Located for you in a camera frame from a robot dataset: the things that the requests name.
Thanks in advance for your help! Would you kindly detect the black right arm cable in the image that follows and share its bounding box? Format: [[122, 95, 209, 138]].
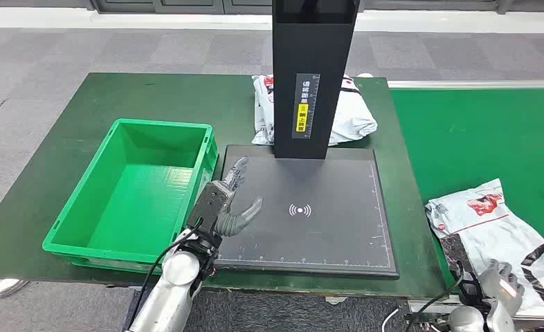
[[405, 261, 466, 332]]

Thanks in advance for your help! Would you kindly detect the white cable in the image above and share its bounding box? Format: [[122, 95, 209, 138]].
[[381, 308, 399, 332]]

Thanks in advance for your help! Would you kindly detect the green plastic crate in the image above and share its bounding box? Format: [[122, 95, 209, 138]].
[[42, 118, 219, 275]]

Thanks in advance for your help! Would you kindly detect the black inbound scanning machine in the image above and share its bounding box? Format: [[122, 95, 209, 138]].
[[215, 0, 400, 280]]

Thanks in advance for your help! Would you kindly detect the green conveyor belt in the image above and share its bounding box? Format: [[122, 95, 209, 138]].
[[388, 80, 544, 322]]

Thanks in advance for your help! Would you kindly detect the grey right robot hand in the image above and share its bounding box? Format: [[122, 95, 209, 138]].
[[479, 259, 526, 317]]

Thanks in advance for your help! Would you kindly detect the white plastic mailer parcel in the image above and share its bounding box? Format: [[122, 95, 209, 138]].
[[425, 178, 544, 310], [252, 73, 379, 147]]

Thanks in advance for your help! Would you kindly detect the ruler label sticker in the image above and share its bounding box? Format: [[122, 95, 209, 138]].
[[291, 73, 321, 140]]

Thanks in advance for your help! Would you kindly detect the dark grey wall panel frame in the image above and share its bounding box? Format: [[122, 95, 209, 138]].
[[0, 0, 544, 16]]

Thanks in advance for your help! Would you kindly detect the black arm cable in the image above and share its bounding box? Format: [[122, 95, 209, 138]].
[[405, 261, 466, 332], [125, 217, 204, 332]]

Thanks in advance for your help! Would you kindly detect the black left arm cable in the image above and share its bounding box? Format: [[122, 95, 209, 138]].
[[125, 217, 204, 332]]

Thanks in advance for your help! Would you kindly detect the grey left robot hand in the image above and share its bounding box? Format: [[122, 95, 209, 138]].
[[215, 156, 264, 238]]

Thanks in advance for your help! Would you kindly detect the round silver metal base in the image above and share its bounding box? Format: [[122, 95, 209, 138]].
[[0, 278, 29, 299]]

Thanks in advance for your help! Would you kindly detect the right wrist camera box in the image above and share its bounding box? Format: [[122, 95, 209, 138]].
[[440, 233, 484, 304]]

